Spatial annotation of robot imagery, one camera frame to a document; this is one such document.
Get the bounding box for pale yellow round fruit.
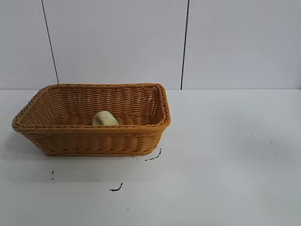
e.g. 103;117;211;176
91;110;119;127

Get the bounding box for woven wicker basket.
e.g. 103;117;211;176
11;82;172;157

